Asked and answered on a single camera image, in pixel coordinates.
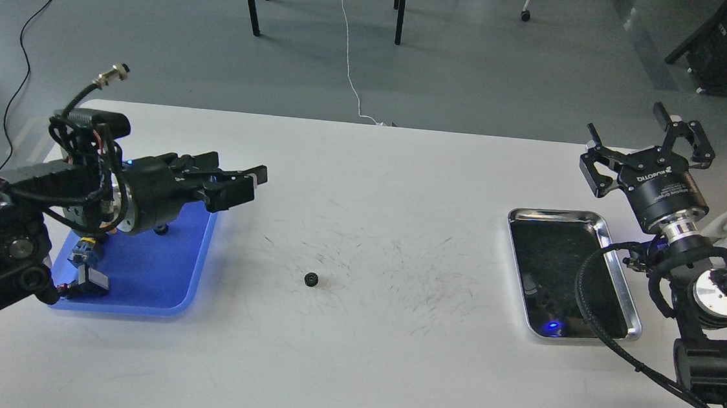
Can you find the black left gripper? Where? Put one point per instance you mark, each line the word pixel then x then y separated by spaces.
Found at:
pixel 158 187

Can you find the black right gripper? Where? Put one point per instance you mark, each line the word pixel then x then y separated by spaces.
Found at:
pixel 657 183

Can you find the small black gear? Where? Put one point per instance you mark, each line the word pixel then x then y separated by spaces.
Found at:
pixel 311 279
pixel 162 229

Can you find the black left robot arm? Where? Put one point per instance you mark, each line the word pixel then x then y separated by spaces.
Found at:
pixel 93 191

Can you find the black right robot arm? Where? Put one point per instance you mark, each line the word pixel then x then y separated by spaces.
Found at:
pixel 687 274

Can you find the blue plastic tray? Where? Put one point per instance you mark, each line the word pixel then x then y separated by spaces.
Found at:
pixel 147 274

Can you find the silver metal tray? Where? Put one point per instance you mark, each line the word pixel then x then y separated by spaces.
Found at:
pixel 549 246

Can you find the black square push button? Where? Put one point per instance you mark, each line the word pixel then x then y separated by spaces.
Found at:
pixel 89 282

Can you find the black table leg right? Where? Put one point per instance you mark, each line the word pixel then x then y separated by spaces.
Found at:
pixel 400 7

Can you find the yellow push button switch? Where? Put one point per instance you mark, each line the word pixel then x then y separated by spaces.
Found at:
pixel 86 252

